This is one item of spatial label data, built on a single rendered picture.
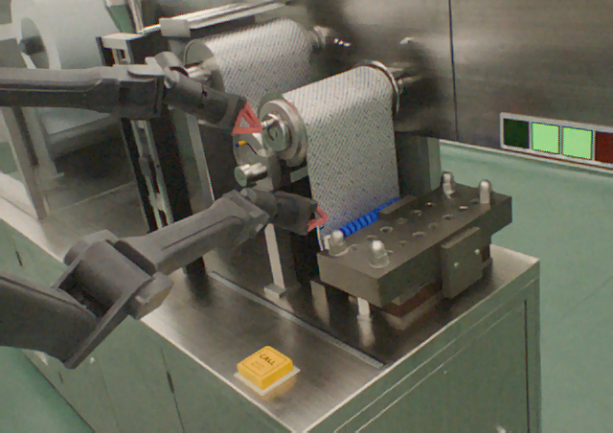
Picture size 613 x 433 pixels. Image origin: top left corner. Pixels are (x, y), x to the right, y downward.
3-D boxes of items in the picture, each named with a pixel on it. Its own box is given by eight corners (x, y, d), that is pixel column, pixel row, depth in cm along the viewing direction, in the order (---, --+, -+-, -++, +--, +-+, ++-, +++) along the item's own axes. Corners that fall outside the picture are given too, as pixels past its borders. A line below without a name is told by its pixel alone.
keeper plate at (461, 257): (442, 296, 129) (439, 245, 125) (474, 274, 135) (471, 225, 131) (453, 300, 128) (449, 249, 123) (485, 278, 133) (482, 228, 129)
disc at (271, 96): (262, 158, 136) (252, 87, 130) (264, 157, 137) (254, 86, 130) (310, 173, 126) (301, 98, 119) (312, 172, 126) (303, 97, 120)
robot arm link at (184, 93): (159, 105, 111) (177, 77, 110) (148, 86, 116) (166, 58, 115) (193, 121, 116) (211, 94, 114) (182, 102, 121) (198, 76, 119)
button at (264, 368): (238, 375, 117) (236, 363, 117) (269, 355, 121) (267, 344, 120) (262, 392, 112) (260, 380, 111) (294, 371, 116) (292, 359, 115)
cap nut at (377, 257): (364, 264, 121) (361, 242, 119) (377, 256, 123) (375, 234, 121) (378, 270, 118) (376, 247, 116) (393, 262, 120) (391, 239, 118)
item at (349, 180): (319, 243, 133) (306, 157, 126) (398, 201, 146) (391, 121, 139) (320, 244, 133) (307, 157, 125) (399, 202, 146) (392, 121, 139)
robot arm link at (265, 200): (256, 200, 115) (241, 180, 118) (237, 230, 117) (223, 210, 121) (285, 205, 120) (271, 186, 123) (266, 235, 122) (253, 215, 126)
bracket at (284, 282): (262, 293, 142) (237, 159, 130) (285, 280, 146) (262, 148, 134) (277, 301, 138) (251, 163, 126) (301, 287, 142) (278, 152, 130)
